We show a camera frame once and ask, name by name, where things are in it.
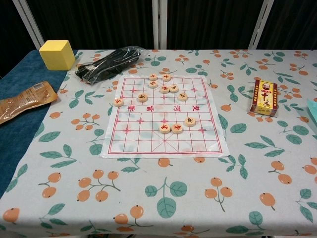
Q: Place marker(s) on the white upright frame post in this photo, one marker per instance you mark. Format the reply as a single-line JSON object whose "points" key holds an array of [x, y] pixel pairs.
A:
{"points": [[159, 23]]}

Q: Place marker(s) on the floral fruit print tablecloth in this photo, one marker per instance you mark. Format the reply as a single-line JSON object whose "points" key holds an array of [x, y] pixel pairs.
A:
{"points": [[173, 188]]}

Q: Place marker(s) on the wooden chess piece red character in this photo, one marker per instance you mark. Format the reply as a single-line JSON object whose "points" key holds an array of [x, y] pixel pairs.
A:
{"points": [[165, 128], [167, 77], [118, 101], [153, 77], [177, 128], [153, 84], [164, 89]]}

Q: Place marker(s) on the black item in plastic bag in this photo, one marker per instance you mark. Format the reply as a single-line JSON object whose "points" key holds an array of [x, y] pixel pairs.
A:
{"points": [[106, 65]]}

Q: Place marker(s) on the red yellow spice box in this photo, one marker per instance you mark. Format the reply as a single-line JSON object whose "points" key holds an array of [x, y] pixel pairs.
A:
{"points": [[264, 99]]}

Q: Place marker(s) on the yellow cube block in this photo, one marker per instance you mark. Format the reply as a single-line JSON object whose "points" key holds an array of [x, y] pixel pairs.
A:
{"points": [[58, 55]]}

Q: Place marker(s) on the brown snack packet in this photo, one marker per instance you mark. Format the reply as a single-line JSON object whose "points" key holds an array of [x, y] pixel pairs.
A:
{"points": [[22, 100]]}

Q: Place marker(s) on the black curtain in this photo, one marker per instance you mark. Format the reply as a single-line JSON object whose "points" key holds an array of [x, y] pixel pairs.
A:
{"points": [[99, 22]]}

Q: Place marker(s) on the white paper chess board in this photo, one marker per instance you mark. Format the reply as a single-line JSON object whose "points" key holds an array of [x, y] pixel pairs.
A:
{"points": [[148, 138]]}

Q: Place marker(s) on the teal paper sheet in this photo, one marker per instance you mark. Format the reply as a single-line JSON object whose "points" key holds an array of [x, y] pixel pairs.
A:
{"points": [[312, 109]]}

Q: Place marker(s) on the blue cloth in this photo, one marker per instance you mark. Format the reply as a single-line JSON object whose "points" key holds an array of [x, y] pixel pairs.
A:
{"points": [[19, 124]]}

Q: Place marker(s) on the wooden chess piece black character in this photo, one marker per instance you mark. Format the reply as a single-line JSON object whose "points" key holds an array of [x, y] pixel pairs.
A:
{"points": [[182, 96], [142, 97], [174, 88], [190, 121]]}

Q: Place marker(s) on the white slanted frame post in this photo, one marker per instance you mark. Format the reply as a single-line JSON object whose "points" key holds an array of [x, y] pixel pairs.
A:
{"points": [[260, 23], [29, 23]]}

